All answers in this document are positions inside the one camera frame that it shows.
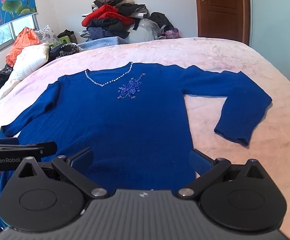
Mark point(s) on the purple bag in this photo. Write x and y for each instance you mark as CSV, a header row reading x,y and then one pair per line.
x,y
171,33

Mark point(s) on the grey floral pillow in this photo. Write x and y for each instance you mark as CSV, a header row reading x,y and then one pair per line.
x,y
47,35

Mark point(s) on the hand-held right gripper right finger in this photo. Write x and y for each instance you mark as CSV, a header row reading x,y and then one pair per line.
x,y
198,163

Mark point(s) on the window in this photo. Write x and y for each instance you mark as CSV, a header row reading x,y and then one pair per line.
x,y
2,36

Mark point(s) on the white quilted pillow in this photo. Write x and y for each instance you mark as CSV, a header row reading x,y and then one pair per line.
x,y
27,65

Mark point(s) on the clear plastic bag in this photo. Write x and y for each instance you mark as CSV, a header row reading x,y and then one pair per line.
x,y
145,32

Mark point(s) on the green plastic stool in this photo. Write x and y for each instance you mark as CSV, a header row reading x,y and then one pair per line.
x,y
66,41

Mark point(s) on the brown wooden door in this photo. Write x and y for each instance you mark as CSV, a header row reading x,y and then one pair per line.
x,y
222,12

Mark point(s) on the black bag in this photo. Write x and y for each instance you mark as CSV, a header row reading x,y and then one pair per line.
x,y
161,20

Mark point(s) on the pile of dark clothes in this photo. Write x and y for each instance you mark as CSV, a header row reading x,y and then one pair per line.
x,y
115,28

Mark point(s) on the red fuzzy garment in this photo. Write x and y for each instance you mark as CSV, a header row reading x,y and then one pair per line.
x,y
102,13

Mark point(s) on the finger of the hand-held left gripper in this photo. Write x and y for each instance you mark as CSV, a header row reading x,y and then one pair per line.
x,y
22,148

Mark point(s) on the pink floral blanket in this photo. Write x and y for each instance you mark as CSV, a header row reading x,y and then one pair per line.
x,y
234,62

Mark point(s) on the blue beaded sweater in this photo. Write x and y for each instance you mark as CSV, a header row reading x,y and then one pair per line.
x,y
125,130

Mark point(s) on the leopard print cloth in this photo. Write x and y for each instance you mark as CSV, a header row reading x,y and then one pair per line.
x,y
66,51

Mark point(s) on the grey wardrobe sliding door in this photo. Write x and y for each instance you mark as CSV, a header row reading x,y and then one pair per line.
x,y
277,30

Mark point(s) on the light blue blanket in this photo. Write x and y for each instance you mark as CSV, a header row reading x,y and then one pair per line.
x,y
102,44

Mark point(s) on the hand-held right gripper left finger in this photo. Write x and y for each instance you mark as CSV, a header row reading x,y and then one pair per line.
x,y
82,159

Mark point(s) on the orange plastic bag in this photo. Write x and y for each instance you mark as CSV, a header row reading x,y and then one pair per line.
x,y
22,42

